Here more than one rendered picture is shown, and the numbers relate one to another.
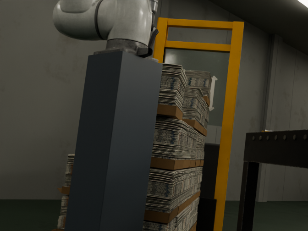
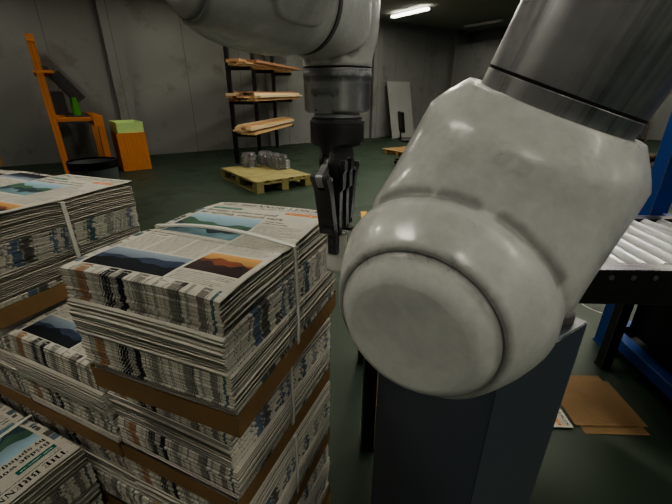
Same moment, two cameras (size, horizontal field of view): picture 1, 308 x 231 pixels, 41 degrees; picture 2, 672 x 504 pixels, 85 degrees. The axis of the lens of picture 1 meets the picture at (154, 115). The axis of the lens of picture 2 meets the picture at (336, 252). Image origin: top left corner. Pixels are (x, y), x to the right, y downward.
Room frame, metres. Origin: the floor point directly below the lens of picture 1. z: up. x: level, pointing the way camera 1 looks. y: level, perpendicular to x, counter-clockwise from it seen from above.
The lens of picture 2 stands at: (1.64, 0.61, 1.29)
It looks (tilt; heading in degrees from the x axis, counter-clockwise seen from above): 24 degrees down; 281
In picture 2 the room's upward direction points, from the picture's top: straight up
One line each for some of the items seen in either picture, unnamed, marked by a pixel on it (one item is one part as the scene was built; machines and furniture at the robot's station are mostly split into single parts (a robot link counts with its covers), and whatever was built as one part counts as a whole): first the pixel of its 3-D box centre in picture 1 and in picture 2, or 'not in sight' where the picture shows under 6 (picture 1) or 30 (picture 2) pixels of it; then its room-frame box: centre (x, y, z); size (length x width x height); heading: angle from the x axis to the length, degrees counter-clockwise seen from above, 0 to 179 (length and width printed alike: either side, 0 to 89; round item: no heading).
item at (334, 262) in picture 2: not in sight; (336, 252); (1.74, 0.09, 1.06); 0.03 x 0.01 x 0.07; 168
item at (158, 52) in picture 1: (151, 121); not in sight; (3.61, 0.02, 0.92); 0.09 x 0.09 x 1.85; 78
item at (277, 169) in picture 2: not in sight; (263, 169); (3.85, -4.80, 0.19); 1.36 x 0.96 x 0.38; 135
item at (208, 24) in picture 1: (200, 24); not in sight; (3.54, -0.30, 1.82); 0.75 x 0.06 x 0.06; 78
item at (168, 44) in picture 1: (197, 46); not in sight; (3.54, -0.30, 1.62); 0.75 x 0.06 x 0.06; 78
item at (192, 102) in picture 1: (168, 108); (37, 240); (2.54, -0.08, 0.95); 0.38 x 0.29 x 0.23; 77
